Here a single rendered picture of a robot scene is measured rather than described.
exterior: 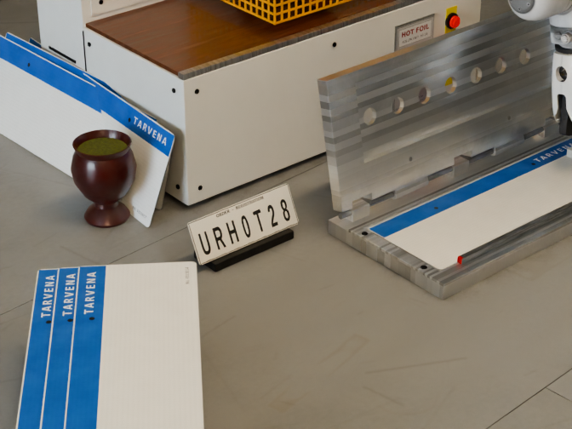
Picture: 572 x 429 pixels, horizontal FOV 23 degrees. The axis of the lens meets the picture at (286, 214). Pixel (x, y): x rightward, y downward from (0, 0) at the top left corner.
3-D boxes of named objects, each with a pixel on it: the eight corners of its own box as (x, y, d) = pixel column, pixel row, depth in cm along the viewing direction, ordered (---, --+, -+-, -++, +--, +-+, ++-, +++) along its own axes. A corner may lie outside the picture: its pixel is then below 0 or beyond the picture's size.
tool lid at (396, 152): (326, 81, 173) (317, 79, 175) (343, 224, 180) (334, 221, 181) (562, -4, 198) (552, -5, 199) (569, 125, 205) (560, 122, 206)
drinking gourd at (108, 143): (88, 197, 191) (82, 124, 186) (148, 205, 190) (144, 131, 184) (65, 229, 184) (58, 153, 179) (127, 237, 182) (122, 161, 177)
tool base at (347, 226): (443, 300, 170) (444, 274, 168) (328, 232, 183) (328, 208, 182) (668, 185, 194) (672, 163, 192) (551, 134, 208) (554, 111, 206)
